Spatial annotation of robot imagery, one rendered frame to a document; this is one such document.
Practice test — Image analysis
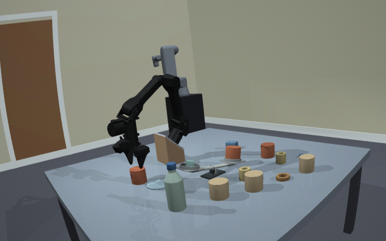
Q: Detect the brown flat ring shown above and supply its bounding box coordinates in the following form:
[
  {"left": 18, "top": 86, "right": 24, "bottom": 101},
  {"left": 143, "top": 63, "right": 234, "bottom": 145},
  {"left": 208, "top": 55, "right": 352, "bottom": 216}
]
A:
[{"left": 276, "top": 173, "right": 290, "bottom": 182}]

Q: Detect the blue square block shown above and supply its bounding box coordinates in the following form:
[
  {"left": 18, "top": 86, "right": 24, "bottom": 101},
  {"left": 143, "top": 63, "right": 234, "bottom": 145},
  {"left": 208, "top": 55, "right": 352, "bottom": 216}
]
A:
[{"left": 225, "top": 141, "right": 238, "bottom": 146}]

